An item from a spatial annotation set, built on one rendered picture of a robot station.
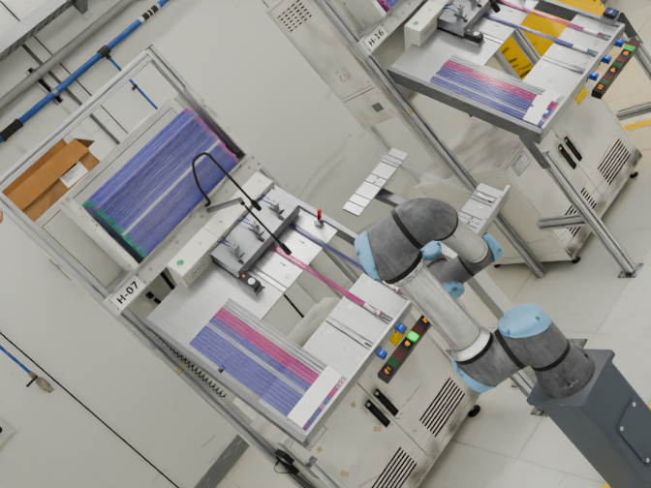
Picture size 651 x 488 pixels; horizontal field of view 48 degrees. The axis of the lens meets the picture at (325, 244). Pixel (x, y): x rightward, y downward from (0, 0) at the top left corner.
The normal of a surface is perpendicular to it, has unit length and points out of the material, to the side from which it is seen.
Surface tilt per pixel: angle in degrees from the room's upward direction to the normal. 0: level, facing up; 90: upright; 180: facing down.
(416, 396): 90
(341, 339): 48
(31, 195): 80
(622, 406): 90
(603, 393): 90
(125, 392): 90
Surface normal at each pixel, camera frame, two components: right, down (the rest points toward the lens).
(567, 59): -0.14, -0.55
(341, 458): 0.46, -0.07
